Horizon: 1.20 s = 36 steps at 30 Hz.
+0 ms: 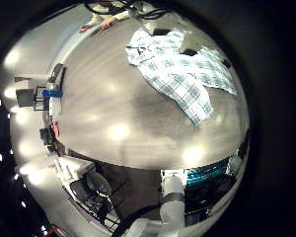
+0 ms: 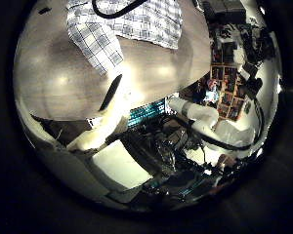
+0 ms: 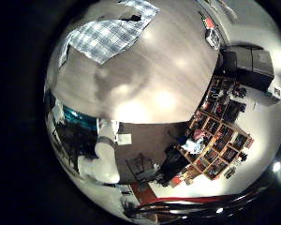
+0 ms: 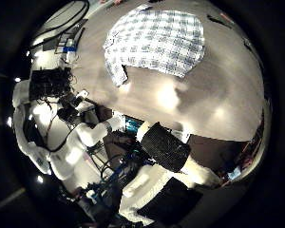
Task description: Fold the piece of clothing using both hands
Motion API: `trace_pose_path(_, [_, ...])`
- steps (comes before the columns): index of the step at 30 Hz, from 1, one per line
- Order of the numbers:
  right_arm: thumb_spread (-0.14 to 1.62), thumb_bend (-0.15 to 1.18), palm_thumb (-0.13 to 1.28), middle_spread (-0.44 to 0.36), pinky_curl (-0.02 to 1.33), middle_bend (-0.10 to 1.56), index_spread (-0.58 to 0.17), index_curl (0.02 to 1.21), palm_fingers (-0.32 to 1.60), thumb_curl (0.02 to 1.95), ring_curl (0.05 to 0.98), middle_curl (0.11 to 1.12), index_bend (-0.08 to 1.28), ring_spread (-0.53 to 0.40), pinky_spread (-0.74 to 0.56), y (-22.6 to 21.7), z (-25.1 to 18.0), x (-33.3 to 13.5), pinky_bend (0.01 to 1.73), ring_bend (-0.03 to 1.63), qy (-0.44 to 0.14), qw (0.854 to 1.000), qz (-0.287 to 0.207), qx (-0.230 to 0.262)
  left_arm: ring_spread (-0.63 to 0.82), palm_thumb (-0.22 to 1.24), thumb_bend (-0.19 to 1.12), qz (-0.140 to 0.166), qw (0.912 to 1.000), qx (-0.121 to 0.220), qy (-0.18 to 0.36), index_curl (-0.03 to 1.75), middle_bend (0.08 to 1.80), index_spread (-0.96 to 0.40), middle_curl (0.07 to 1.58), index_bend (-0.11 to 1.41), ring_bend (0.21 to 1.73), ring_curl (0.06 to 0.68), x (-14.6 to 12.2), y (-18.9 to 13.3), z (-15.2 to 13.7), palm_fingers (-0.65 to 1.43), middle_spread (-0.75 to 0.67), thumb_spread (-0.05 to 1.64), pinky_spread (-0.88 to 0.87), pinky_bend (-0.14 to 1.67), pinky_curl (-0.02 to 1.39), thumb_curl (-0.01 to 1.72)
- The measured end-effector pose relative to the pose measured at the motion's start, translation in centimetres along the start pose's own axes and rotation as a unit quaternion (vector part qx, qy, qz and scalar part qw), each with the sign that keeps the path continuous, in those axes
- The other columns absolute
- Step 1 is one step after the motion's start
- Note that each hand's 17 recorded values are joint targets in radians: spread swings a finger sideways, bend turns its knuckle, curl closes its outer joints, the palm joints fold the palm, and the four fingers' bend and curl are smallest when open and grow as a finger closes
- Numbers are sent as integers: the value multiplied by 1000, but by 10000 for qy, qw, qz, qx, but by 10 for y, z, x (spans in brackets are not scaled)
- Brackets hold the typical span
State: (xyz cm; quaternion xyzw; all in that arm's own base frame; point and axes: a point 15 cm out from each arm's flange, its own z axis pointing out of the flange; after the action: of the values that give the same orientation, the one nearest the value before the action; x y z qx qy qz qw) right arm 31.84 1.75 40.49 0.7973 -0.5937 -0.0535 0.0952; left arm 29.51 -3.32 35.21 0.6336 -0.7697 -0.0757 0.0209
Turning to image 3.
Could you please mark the blue white plaid shirt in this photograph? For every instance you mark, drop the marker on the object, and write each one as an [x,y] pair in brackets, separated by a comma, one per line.
[106,37]

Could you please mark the white paper sheet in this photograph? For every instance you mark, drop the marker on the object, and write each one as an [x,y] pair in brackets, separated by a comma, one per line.
[124,139]

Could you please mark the grey cart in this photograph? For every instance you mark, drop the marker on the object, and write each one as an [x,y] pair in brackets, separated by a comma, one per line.
[142,167]

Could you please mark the black office chair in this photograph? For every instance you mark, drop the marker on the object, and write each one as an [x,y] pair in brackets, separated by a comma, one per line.
[173,164]

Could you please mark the teal blue bin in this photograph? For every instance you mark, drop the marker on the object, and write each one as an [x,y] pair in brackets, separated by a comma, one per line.
[79,118]

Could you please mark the wooden cubby shelf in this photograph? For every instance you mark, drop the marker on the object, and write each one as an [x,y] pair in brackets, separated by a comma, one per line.
[220,137]

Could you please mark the white device at table edge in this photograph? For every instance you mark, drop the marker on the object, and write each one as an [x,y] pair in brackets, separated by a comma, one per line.
[213,38]

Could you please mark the red item at table edge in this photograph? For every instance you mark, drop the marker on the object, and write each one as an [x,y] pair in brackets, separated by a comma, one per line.
[209,22]

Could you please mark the black speaker box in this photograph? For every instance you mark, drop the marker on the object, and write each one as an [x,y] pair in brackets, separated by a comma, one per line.
[249,65]

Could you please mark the small white box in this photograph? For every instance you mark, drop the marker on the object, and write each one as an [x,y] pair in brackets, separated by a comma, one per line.
[274,94]

